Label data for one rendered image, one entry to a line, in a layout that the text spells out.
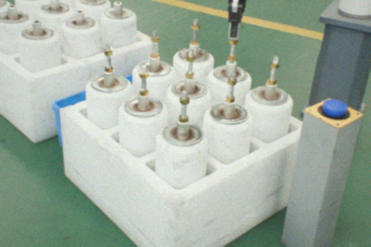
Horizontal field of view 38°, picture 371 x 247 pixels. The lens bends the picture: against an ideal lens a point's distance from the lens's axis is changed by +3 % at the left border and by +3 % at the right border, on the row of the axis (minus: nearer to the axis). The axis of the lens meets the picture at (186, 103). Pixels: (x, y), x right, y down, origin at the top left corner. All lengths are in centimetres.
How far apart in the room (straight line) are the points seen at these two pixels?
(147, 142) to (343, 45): 63
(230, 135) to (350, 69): 54
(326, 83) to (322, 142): 55
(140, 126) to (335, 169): 36
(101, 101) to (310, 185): 44
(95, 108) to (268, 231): 44
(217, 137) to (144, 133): 14
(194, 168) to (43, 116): 53
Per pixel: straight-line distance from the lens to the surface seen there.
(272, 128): 110
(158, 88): 116
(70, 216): 118
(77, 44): 139
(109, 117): 111
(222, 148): 102
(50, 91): 135
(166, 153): 94
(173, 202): 93
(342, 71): 147
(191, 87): 109
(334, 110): 94
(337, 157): 97
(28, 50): 134
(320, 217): 104
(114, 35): 145
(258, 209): 114
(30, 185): 127
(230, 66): 116
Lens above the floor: 79
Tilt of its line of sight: 31 degrees down
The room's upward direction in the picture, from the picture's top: 3 degrees clockwise
